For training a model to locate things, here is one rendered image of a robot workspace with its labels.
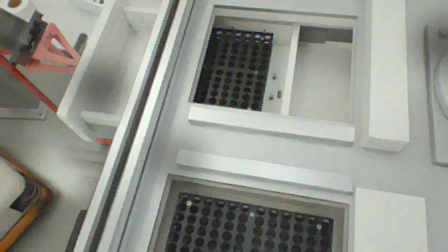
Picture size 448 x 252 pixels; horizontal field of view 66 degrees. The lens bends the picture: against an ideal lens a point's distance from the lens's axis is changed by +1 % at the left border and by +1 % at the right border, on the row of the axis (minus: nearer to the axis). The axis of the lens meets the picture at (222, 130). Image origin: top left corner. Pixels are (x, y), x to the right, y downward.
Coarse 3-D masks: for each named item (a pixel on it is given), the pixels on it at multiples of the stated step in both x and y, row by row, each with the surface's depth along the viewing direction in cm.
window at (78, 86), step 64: (0, 0) 22; (64, 0) 28; (128, 0) 39; (0, 64) 23; (64, 64) 30; (128, 64) 41; (0, 128) 24; (64, 128) 31; (128, 128) 44; (0, 192) 25; (64, 192) 32
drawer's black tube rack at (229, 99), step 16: (224, 32) 63; (240, 32) 63; (256, 32) 63; (208, 48) 62; (224, 48) 62; (240, 48) 61; (256, 48) 65; (208, 64) 60; (224, 64) 64; (240, 64) 60; (256, 64) 60; (208, 80) 63; (224, 80) 59; (240, 80) 59; (256, 80) 58; (208, 96) 58; (224, 96) 61; (240, 96) 57; (256, 96) 57
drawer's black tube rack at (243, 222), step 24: (192, 216) 52; (216, 216) 52; (240, 216) 51; (264, 216) 48; (288, 216) 51; (312, 216) 48; (192, 240) 48; (216, 240) 47; (240, 240) 50; (264, 240) 47; (288, 240) 47; (312, 240) 49
